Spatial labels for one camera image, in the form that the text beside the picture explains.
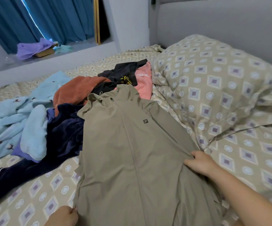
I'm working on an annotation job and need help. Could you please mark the person's left hand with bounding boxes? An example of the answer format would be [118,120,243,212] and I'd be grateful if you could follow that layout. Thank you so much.
[44,205,79,226]

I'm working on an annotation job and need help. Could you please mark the person's right hand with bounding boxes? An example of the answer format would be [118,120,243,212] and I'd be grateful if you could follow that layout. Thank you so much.
[183,149,222,180]

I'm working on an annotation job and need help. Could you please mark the bed with patterned beige sheet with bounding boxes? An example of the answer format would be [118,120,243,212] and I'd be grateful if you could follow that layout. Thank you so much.
[0,0,272,226]

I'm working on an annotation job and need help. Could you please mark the olive green trousers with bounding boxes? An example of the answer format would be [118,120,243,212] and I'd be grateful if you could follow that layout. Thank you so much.
[73,83,224,226]

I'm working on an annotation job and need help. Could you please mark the purple-blue garment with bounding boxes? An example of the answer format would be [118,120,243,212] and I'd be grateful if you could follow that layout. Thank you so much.
[11,108,56,163]

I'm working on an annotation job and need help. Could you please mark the navy velvet garment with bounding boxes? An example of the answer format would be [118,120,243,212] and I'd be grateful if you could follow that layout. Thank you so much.
[0,102,86,209]

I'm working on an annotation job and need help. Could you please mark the light blue fleece garment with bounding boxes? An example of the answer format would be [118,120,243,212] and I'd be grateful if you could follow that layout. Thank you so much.
[19,103,50,162]

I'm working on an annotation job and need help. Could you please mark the pink shirt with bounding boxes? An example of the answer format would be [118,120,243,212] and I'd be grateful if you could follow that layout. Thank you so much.
[133,61,154,101]

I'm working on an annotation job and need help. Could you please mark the light blue fleece pajama pants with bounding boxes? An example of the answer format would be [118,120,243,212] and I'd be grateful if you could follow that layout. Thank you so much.
[0,70,74,162]

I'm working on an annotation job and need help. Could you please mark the black garment yellow print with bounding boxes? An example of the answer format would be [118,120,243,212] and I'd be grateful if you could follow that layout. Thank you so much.
[91,58,149,96]

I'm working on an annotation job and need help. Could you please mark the rust brown garment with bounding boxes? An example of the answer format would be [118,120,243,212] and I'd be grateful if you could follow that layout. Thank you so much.
[53,75,112,117]

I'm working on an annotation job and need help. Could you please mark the person's right forearm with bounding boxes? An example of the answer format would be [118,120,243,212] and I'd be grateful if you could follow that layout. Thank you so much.
[210,164,272,226]

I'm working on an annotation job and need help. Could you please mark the patterned beige pillow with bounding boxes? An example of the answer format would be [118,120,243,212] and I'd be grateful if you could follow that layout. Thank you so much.
[149,34,272,152]

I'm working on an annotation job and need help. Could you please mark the grey upholstered headboard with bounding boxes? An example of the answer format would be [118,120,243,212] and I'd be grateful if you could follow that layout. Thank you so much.
[148,0,272,74]

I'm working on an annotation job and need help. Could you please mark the small wooden box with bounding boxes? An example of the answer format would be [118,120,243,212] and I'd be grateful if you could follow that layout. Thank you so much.
[34,46,56,58]

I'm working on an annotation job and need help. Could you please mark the clear plastic bag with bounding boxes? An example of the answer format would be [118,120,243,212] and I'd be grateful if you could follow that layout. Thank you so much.
[4,52,20,64]

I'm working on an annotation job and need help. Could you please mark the teal small item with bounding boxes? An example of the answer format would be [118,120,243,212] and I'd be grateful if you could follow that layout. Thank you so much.
[53,44,74,56]

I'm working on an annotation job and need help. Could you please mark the purple cloth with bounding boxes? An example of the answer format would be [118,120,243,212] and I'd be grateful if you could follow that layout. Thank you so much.
[16,37,56,62]

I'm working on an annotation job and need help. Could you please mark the leaning wooden picture frames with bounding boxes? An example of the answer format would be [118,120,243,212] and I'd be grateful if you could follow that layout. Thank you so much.
[92,0,111,46]

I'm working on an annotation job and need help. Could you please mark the blue curtain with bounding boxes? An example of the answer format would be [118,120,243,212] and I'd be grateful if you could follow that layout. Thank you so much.
[0,0,95,55]

